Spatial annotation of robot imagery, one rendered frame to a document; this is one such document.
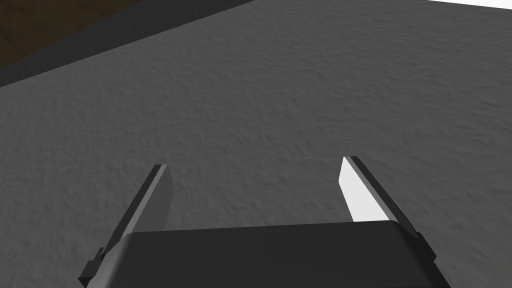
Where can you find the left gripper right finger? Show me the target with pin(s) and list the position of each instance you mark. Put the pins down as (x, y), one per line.
(366, 196)

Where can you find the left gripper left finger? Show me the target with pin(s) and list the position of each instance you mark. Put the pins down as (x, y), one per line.
(148, 204)

